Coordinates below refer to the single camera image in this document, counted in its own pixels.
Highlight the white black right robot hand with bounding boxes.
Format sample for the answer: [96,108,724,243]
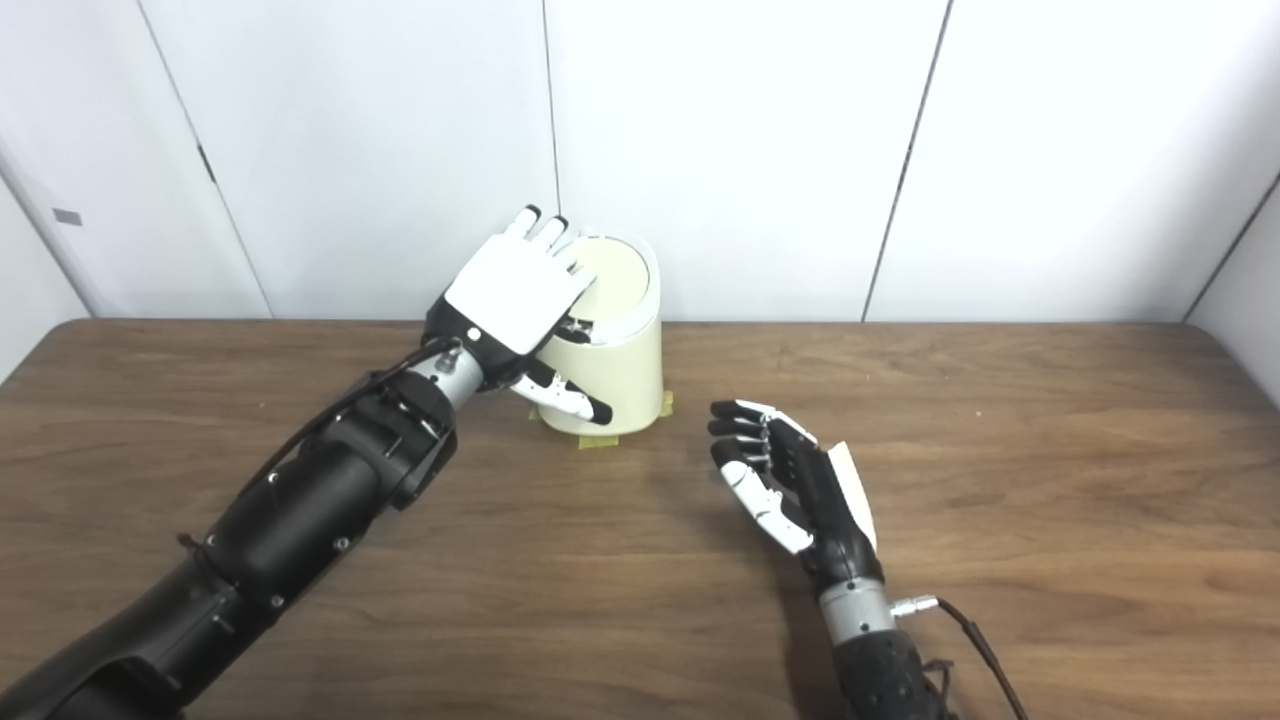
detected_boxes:
[708,400,886,593]

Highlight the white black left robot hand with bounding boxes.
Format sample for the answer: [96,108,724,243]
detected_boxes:
[423,205,614,426]

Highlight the cream round bin lid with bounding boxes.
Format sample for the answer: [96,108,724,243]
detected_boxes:
[575,240,651,336]

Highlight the cream-colored bin body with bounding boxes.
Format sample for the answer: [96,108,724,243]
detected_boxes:
[528,235,664,437]

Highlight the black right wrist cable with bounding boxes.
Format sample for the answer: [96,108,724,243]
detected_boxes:
[890,595,1031,720]

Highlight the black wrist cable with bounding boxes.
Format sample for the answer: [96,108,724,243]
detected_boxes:
[890,595,1031,720]
[240,340,456,501]

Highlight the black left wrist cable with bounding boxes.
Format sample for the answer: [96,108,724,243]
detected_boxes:
[240,340,456,501]

